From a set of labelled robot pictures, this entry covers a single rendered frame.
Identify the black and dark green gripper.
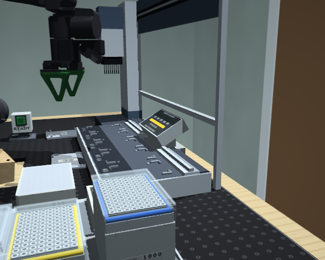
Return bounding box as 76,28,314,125
40,37,85,101

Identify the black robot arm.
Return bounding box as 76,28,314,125
0,0,105,124

